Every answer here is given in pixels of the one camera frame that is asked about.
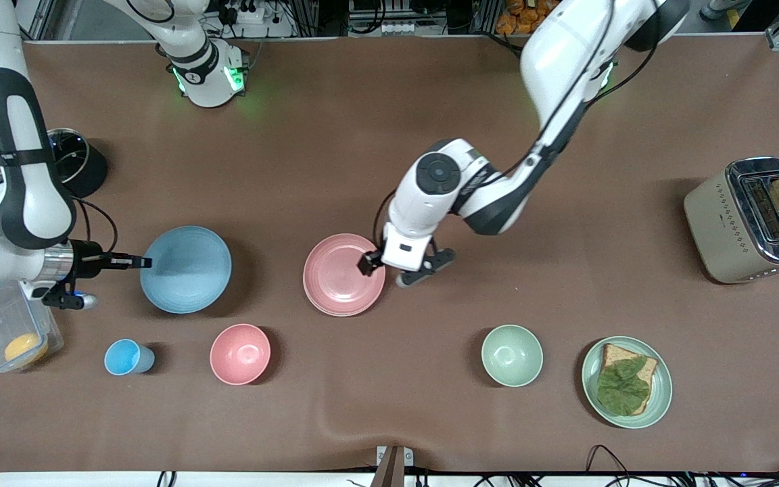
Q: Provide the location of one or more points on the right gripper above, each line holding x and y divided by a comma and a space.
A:
86, 260

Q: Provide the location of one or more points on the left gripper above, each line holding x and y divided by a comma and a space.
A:
367, 264

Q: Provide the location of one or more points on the pink plate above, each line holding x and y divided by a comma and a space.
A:
335, 277

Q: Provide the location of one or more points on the blue plate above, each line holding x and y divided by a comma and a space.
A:
186, 270

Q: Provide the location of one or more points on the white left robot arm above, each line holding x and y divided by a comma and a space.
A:
565, 67

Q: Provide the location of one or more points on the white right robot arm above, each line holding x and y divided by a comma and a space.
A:
24, 203

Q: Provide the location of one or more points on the blue cup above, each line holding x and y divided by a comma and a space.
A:
126, 357

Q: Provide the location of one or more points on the glass lid with blue knob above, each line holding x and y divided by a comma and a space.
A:
72, 152

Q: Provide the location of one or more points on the brown table cloth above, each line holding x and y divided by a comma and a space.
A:
362, 135

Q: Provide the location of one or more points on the yellow fruit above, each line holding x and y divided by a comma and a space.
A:
26, 349

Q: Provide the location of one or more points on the pink bowl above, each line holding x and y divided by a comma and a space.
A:
240, 354

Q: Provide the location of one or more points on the green bowl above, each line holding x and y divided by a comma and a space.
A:
512, 356

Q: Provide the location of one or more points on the white power strip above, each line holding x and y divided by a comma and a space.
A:
397, 29

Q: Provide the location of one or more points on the green lettuce leaf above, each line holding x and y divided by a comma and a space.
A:
623, 389

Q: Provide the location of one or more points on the bag of orange snacks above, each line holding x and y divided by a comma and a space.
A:
521, 13

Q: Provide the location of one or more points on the bread slice under lettuce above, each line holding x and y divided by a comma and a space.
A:
646, 368

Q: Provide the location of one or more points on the green plate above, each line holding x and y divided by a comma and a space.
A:
663, 392

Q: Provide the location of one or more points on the beige and chrome toaster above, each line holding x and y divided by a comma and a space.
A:
714, 230

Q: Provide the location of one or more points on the metal camera mount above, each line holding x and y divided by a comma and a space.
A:
393, 463

